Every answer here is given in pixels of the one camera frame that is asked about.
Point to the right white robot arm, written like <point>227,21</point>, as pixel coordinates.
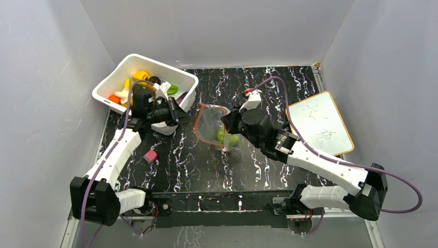
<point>360,190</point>

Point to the purple toy eggplant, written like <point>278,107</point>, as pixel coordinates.
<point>181,98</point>

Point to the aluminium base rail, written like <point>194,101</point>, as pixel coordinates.
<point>227,219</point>

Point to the clear orange-zip bag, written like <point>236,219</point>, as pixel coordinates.
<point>207,124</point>

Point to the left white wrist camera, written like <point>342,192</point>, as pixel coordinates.
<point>161,90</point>

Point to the pink eraser block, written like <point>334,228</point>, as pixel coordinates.
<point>150,156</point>

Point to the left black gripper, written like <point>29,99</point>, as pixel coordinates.
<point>177,115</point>

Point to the dark brown toy fruit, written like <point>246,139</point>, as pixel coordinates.
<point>155,80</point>

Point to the black marble table mat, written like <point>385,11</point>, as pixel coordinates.
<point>184,164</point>

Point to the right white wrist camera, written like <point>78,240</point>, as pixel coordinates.
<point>252,99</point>

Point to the green toy starfruit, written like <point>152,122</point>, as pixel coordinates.
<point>173,89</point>

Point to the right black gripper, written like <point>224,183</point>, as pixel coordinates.
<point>231,123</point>

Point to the yellow toy bell pepper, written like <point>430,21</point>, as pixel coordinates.
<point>143,77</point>

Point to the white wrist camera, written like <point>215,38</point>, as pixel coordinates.
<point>252,99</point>
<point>161,90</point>

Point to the orange toy carrot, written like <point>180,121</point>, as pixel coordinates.
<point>114,99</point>

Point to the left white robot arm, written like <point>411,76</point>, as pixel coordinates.
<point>93,196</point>

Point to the white toy mushroom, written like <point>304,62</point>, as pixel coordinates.
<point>123,95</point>

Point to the green toy cabbage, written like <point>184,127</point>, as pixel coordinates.
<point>233,140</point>

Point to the small whiteboard wooden frame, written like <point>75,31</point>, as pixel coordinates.
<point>320,123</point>

